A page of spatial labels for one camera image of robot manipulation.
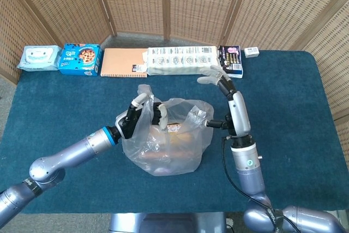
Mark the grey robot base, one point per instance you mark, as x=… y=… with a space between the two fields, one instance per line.
x=163 y=223

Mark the long white tissue pack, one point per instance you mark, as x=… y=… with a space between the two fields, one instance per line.
x=177 y=61

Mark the white floor power socket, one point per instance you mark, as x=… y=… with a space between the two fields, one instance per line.
x=230 y=222

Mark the small white box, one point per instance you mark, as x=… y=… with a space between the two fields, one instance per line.
x=251 y=52

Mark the clear plastic shopping bag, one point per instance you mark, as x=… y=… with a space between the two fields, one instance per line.
x=180 y=156

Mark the rattan folding screen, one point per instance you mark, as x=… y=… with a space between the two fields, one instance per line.
x=196 y=1

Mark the yellow brown snack pack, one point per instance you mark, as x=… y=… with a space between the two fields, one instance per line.
x=175 y=132

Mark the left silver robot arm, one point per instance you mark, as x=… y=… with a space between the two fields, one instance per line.
x=76 y=152

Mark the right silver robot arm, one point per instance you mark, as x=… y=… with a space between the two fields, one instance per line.
x=248 y=173

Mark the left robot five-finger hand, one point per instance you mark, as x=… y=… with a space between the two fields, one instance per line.
x=126 y=125

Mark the dark small snack box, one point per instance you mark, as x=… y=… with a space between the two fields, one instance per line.
x=231 y=58

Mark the brown spiral notebook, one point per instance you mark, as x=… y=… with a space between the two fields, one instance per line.
x=120 y=62

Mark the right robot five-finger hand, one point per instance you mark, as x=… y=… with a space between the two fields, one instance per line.
x=238 y=115

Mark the light blue wet wipes pack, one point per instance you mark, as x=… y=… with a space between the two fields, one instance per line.
x=38 y=58

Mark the dark blue table cloth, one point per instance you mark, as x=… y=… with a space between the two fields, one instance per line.
x=286 y=102

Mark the blue cookie box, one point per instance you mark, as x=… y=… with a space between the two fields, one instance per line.
x=80 y=59

